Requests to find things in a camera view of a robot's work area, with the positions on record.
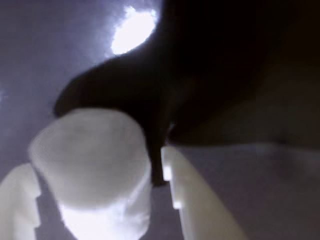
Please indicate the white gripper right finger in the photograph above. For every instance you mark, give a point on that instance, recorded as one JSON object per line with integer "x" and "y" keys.
{"x": 200, "y": 205}

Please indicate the black table mat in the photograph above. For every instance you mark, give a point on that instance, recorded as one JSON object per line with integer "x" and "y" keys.
{"x": 37, "y": 62}

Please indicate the white gauze roll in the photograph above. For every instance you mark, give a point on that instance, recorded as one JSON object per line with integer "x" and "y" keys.
{"x": 92, "y": 162}

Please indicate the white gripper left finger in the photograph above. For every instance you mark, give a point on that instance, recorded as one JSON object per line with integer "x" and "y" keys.
{"x": 17, "y": 205}

